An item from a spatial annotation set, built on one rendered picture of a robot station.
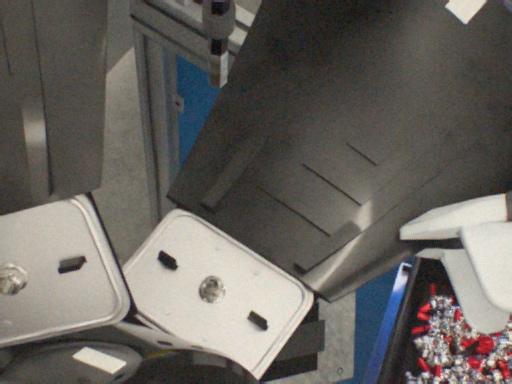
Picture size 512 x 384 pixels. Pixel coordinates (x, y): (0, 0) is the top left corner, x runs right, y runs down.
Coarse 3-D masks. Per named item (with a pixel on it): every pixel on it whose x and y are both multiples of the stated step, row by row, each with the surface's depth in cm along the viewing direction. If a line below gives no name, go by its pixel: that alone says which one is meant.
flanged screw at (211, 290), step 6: (210, 276) 50; (216, 276) 50; (204, 282) 50; (210, 282) 51; (216, 282) 51; (222, 282) 50; (204, 288) 50; (210, 288) 51; (216, 288) 50; (222, 288) 50; (204, 294) 50; (210, 294) 50; (216, 294) 50; (222, 294) 51; (204, 300) 51; (210, 300) 50; (216, 300) 51
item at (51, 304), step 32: (0, 224) 42; (32, 224) 42; (64, 224) 42; (96, 224) 42; (0, 256) 43; (32, 256) 43; (64, 256) 43; (96, 256) 43; (32, 288) 44; (64, 288) 43; (96, 288) 43; (0, 320) 44; (32, 320) 44; (64, 320) 44; (96, 320) 44
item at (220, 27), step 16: (208, 0) 31; (208, 16) 31; (224, 16) 31; (208, 32) 32; (224, 32) 32; (208, 48) 33; (224, 48) 33; (208, 64) 34; (224, 64) 34; (208, 80) 35; (224, 80) 34
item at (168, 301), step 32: (160, 224) 53; (192, 224) 53; (192, 256) 52; (224, 256) 52; (256, 256) 52; (160, 288) 51; (192, 288) 51; (256, 288) 51; (288, 288) 51; (160, 320) 50; (192, 320) 50; (224, 320) 50; (288, 320) 50; (224, 352) 49; (256, 352) 49
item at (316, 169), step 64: (320, 0) 58; (384, 0) 59; (448, 0) 60; (256, 64) 56; (320, 64) 56; (384, 64) 57; (448, 64) 58; (256, 128) 55; (320, 128) 55; (384, 128) 55; (448, 128) 56; (192, 192) 53; (256, 192) 53; (320, 192) 53; (384, 192) 54; (448, 192) 55; (320, 256) 51; (384, 256) 52
